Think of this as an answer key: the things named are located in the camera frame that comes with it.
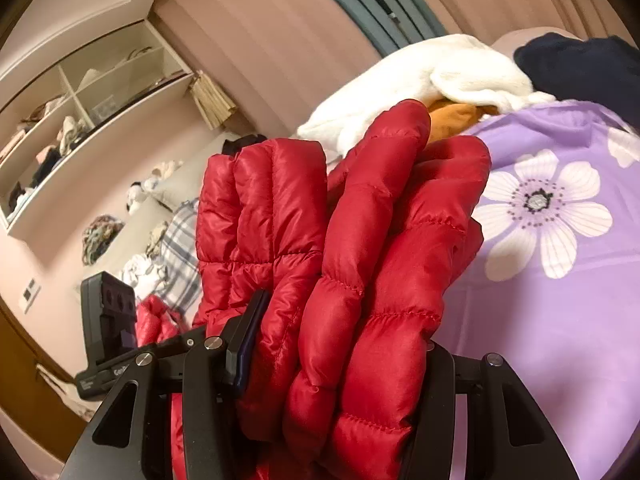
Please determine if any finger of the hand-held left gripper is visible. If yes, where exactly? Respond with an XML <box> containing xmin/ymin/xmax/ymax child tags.
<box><xmin>135</xmin><ymin>329</ymin><xmax>208</xmax><ymax>361</ymax></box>

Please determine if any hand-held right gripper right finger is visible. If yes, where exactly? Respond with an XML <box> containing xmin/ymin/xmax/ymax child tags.
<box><xmin>402</xmin><ymin>340</ymin><xmax>581</xmax><ymax>480</ymax></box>

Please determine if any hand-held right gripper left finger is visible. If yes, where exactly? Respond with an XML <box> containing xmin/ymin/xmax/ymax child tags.
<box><xmin>60</xmin><ymin>289</ymin><xmax>273</xmax><ymax>480</ymax></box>

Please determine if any red puffer jacket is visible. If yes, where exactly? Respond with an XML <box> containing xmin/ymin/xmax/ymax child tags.
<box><xmin>135</xmin><ymin>294</ymin><xmax>188</xmax><ymax>348</ymax></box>
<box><xmin>170</xmin><ymin>100</ymin><xmax>493</xmax><ymax>480</ymax></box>

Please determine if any shelf clutter of clothes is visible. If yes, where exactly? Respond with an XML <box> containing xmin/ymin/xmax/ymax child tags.
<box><xmin>0</xmin><ymin>45</ymin><xmax>166</xmax><ymax>216</ymax></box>

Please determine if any folded red puffer jacket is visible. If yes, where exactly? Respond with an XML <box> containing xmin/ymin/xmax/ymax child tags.
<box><xmin>135</xmin><ymin>294</ymin><xmax>188</xmax><ymax>348</ymax></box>

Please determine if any white printed cloth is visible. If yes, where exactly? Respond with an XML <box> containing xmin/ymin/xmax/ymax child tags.
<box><xmin>120</xmin><ymin>252</ymin><xmax>171</xmax><ymax>296</ymax></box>

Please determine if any floral patterned bag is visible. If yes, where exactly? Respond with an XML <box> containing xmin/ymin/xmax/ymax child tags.
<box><xmin>81</xmin><ymin>214</ymin><xmax>125</xmax><ymax>266</ymax></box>

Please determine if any plaid grey shirt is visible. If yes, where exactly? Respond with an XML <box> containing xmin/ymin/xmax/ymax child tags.
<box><xmin>162</xmin><ymin>199</ymin><xmax>203</xmax><ymax>311</ymax></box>

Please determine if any brown wooden door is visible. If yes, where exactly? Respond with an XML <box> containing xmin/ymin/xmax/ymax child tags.
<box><xmin>0</xmin><ymin>305</ymin><xmax>76</xmax><ymax>411</ymax></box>

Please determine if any white black plush dog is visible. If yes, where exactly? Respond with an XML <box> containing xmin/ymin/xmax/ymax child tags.
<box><xmin>125</xmin><ymin>182</ymin><xmax>151</xmax><ymax>216</ymax></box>

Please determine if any purple floral bed sheet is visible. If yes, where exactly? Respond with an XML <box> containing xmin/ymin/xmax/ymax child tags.
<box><xmin>435</xmin><ymin>100</ymin><xmax>640</xmax><ymax>480</ymax></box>

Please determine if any pale plush toy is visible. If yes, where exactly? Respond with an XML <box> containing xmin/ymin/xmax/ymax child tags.
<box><xmin>147</xmin><ymin>160</ymin><xmax>185</xmax><ymax>183</ymax></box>

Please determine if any black garment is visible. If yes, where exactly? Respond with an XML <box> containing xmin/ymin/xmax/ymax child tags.
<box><xmin>222</xmin><ymin>134</ymin><xmax>268</xmax><ymax>156</ymax></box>

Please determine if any orange garment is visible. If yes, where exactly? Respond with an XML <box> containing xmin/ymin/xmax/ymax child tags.
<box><xmin>425</xmin><ymin>100</ymin><xmax>501</xmax><ymax>146</ymax></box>

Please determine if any white fleece garment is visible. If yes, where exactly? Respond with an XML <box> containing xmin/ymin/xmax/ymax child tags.
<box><xmin>297</xmin><ymin>34</ymin><xmax>556</xmax><ymax>153</ymax></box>

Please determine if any teal curtain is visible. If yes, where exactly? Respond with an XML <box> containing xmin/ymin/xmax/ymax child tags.
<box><xmin>295</xmin><ymin>0</ymin><xmax>446</xmax><ymax>56</ymax></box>

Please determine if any navy garment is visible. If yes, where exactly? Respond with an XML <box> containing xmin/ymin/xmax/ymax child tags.
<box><xmin>514</xmin><ymin>32</ymin><xmax>640</xmax><ymax>133</ymax></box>

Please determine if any white wall shelf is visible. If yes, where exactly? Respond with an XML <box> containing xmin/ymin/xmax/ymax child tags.
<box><xmin>0</xmin><ymin>19</ymin><xmax>196</xmax><ymax>241</ymax></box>

